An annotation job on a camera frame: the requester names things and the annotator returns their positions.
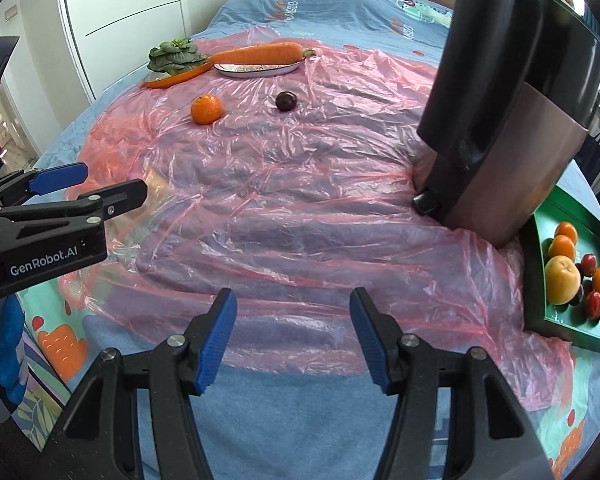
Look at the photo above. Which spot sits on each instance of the pink plastic sheet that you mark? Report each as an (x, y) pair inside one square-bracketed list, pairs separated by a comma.
[(280, 185)]

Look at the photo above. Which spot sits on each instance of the green bok choy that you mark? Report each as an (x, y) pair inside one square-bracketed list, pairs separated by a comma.
[(172, 57)]

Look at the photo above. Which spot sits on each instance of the yellow apple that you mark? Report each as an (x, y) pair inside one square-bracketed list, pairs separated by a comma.
[(562, 280)]

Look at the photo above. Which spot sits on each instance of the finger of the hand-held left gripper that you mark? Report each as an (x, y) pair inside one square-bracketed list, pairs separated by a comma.
[(60, 177), (120, 197)]

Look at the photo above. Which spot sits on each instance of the black copper kitchen appliance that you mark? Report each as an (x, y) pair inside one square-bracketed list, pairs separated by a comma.
[(505, 135)]

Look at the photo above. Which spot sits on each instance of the white patterned plate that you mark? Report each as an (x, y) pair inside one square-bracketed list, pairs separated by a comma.
[(250, 71)]

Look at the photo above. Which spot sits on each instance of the carrot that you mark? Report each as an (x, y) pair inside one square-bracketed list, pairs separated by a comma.
[(260, 53)]

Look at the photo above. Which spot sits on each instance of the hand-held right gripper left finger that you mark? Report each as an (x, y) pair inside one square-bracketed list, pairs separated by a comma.
[(215, 340)]

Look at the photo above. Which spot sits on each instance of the white wardrobe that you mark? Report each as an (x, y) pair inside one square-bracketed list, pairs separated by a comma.
[(130, 10)]

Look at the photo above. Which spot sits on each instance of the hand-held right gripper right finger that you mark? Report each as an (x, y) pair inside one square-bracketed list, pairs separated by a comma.
[(375, 340)]

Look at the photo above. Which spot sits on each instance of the orange plate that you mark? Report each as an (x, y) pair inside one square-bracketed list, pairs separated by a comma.
[(180, 79)]

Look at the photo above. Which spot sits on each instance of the person's left hand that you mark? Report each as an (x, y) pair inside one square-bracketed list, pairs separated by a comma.
[(10, 340)]

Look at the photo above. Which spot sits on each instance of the red plum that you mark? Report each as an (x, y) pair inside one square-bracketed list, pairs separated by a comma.
[(594, 304), (588, 264)]

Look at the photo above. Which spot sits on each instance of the dark purple plum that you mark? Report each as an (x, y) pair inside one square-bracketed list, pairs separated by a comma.
[(285, 101), (577, 300)]

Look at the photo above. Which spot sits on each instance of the green tray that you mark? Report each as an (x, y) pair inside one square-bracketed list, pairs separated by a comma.
[(565, 330)]

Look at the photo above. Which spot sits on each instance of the blue printed bedsheet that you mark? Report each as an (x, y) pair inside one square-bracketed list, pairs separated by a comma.
[(355, 15)]

